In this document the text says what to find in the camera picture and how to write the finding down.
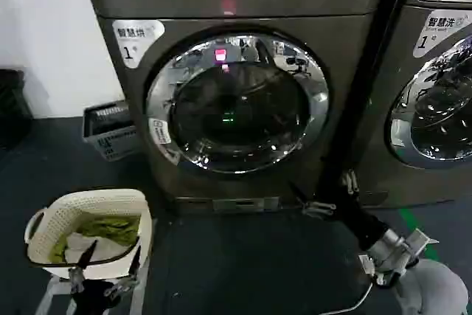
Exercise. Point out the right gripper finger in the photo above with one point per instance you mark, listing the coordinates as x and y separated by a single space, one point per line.
350 182
317 208

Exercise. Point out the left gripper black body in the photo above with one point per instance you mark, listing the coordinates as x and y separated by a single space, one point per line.
97 296

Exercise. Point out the white perforated laundry basket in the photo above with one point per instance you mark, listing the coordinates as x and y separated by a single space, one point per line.
92 202

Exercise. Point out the round glass washer door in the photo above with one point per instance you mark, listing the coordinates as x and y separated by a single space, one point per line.
439 116

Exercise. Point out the white basket stand frame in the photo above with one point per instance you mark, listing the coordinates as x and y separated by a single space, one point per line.
59 296

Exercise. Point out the grey front-load washer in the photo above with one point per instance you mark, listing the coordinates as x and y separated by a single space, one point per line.
402 108

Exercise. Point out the white washer label sticker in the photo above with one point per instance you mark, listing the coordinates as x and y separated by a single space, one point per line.
440 32

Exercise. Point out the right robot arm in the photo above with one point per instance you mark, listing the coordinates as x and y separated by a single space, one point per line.
435 285

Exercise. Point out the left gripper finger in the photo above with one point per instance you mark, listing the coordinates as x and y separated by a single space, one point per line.
86 257
134 265

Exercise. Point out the round glass dryer door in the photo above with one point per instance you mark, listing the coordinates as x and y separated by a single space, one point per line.
236 108

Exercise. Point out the grey slatted laundry basket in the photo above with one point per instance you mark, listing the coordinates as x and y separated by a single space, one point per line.
110 138

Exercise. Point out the white garment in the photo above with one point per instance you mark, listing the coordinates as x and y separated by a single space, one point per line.
79 243

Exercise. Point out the black bin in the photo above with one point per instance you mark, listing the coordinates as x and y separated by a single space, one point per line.
13 108

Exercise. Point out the green floor tape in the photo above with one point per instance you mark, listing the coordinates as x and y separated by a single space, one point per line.
416 230

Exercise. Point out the green garment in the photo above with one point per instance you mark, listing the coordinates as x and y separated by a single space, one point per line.
110 230

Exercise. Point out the silver dryer service hatch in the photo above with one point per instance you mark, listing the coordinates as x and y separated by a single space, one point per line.
245 205

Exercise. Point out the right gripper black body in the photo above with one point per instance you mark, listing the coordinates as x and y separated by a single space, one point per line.
359 223

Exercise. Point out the white dryer label sticker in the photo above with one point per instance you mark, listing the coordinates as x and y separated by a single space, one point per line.
134 40

